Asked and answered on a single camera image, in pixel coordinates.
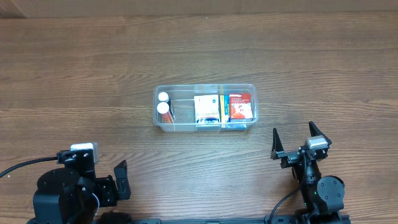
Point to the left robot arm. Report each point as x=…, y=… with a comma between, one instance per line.
x=73, y=194

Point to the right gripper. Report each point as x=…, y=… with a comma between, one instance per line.
x=298, y=154

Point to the dark bottle white cap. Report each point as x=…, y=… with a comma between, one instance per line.
x=164, y=97

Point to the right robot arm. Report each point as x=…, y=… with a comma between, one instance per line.
x=322, y=195

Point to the blue yellow VapoDrops box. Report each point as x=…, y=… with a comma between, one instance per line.
x=224, y=108

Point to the clear plastic container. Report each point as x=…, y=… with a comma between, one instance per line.
x=182, y=99

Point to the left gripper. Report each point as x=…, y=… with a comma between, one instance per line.
x=115, y=185

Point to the white blue Hansaplast box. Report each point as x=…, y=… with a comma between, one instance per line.
x=207, y=109

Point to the red white small box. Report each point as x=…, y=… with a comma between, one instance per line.
x=240, y=107

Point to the orange tube white cap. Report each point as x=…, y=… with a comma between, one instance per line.
x=163, y=109

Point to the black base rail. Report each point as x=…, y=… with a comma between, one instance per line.
x=116, y=217

